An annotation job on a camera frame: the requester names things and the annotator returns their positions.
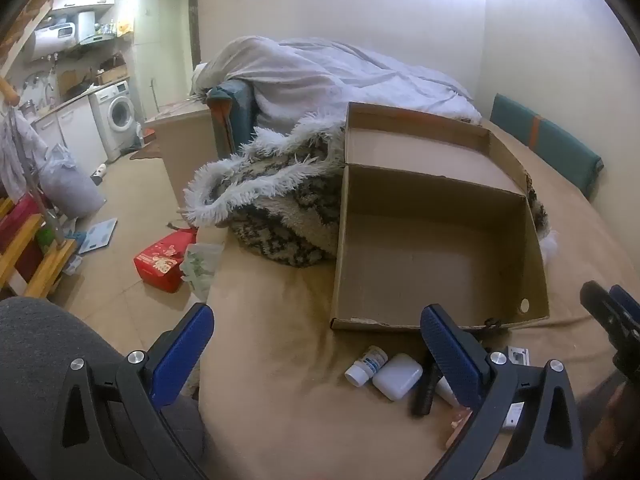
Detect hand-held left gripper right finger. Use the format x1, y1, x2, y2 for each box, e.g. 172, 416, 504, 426
420, 303, 585, 480

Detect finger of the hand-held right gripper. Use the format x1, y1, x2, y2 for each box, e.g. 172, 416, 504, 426
580, 280, 640, 350
609, 284, 640, 320

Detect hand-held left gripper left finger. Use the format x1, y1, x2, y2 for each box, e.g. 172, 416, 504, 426
59, 302, 216, 480

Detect black flashlight with strap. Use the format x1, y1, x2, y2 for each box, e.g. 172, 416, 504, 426
411, 350, 442, 417

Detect white earbud case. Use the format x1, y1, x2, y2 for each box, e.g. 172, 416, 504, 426
372, 353, 425, 402

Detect pink silicone hand massager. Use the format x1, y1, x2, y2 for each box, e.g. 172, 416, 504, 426
446, 406, 474, 449

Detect white remote control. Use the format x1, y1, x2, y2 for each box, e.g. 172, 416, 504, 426
500, 345, 531, 433

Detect white pill bottle blue label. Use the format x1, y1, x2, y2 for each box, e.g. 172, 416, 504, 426
345, 345, 390, 388

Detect cardboard box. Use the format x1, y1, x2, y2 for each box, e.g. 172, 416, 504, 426
330, 101, 551, 332
96, 64, 129, 87

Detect clear plastic bag green print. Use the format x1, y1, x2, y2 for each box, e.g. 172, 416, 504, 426
181, 242, 224, 302

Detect red gift box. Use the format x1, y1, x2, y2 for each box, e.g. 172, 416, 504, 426
133, 227, 199, 294

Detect bathroom scale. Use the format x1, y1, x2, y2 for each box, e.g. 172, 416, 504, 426
75, 217, 119, 257

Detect yellow wooden rack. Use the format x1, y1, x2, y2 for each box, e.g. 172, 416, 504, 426
0, 195, 77, 302

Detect teal cushion orange stripe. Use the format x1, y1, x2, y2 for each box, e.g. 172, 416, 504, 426
490, 94, 604, 202

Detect patterned fluffy blanket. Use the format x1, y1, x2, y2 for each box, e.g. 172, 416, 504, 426
184, 112, 558, 268

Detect beige cabinet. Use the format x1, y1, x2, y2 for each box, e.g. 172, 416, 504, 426
144, 102, 217, 209

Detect grey plastic bag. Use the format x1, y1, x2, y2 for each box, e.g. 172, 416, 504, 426
39, 145, 107, 218

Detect reddish floor mat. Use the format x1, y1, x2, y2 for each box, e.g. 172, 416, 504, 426
129, 141, 162, 162

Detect red cloth bag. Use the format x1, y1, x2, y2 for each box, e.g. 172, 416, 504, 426
0, 195, 42, 272

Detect teal padded bed end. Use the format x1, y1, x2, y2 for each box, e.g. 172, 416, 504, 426
206, 84, 257, 157

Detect white kitchen base cabinets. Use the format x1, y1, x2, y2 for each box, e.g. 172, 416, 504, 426
32, 95, 108, 181

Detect white washing machine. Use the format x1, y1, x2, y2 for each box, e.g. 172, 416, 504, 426
90, 80, 137, 162

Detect hanging white cloth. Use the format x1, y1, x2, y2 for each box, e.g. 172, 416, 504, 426
0, 107, 49, 202

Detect cardboard box on counter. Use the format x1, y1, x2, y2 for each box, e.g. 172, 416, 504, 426
96, 64, 129, 87

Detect cream wardrobe doors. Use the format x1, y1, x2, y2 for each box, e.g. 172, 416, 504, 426
131, 0, 194, 122

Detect white duvet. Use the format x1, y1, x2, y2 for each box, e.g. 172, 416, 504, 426
190, 36, 483, 141

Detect range hood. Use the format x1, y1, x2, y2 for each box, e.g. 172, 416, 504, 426
75, 10, 114, 47

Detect white water heater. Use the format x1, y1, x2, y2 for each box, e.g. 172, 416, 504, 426
32, 22, 79, 62

